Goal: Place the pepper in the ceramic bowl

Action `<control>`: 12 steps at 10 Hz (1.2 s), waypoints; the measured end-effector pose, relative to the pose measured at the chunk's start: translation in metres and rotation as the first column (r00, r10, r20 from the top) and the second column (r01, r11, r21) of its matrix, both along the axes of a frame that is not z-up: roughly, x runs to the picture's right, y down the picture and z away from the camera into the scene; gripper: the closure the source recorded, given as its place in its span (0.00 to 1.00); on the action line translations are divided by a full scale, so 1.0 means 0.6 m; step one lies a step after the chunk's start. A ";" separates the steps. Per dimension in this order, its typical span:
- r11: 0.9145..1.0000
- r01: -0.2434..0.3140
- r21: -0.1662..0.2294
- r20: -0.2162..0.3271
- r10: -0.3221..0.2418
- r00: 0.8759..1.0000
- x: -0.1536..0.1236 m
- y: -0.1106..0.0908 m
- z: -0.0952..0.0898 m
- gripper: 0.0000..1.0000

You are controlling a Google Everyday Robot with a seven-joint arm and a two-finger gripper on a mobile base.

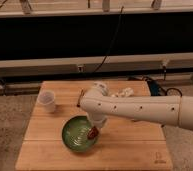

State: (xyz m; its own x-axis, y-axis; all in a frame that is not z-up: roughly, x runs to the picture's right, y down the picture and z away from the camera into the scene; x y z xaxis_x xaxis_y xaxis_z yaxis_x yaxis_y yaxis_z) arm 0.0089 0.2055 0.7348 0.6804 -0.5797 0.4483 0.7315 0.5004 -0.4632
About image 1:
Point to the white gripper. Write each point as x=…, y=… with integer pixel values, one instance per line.
x=98, y=120

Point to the red pepper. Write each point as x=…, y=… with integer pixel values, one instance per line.
x=93, y=133

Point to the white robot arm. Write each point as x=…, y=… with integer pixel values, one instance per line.
x=165, y=110

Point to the green ceramic bowl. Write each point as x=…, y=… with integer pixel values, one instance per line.
x=74, y=134

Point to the white crumpled object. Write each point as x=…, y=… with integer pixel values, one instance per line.
x=126, y=92

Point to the clear plastic cup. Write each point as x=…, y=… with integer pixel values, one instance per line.
x=47, y=100

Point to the blue device on floor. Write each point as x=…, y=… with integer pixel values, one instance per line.
x=154, y=87

